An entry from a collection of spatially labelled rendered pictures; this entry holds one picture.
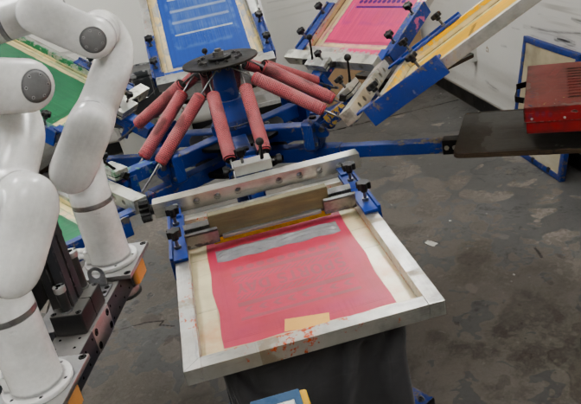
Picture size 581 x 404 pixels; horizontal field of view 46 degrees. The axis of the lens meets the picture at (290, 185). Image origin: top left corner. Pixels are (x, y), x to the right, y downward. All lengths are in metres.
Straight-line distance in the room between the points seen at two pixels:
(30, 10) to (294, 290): 0.88
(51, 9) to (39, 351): 0.64
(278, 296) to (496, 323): 1.59
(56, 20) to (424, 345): 2.14
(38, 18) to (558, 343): 2.34
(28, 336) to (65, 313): 0.22
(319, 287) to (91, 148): 0.65
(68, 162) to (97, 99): 0.15
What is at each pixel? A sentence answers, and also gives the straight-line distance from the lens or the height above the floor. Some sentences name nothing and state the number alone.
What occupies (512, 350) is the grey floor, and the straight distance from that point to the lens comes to 3.00.
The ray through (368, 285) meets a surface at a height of 0.95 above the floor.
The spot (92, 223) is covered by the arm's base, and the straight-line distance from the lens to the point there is 1.62.
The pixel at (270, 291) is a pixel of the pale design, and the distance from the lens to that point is 1.75.
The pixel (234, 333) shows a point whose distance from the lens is 1.63.
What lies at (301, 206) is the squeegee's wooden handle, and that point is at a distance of 2.00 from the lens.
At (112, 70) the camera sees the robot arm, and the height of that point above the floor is 1.58.
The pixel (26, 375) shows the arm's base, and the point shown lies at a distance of 1.30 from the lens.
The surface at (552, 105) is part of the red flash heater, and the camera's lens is 2.27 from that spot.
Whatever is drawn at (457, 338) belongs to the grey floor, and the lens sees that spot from 3.07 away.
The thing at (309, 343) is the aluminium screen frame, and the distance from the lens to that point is 1.51.
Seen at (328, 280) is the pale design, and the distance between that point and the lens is 1.74.
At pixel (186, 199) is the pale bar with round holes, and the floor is 1.03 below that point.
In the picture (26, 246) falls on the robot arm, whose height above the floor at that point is 1.44.
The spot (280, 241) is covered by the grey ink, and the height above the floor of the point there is 0.96.
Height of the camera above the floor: 1.87
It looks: 23 degrees down
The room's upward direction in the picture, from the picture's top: 12 degrees counter-clockwise
